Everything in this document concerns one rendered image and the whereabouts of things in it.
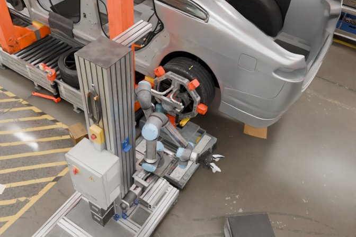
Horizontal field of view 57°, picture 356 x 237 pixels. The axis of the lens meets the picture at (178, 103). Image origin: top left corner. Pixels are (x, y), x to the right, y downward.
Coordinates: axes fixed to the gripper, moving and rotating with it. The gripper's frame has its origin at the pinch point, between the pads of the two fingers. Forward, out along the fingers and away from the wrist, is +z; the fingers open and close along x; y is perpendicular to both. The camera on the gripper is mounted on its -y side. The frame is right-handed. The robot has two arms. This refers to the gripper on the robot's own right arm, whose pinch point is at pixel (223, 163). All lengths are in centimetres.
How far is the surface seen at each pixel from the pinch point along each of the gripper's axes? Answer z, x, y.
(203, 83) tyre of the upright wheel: -39, -103, 2
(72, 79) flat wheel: -208, -130, 63
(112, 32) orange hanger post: -124, -71, -46
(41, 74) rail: -255, -131, 70
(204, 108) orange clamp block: -32, -90, 23
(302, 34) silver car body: 57, -264, -9
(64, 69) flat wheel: -222, -136, 55
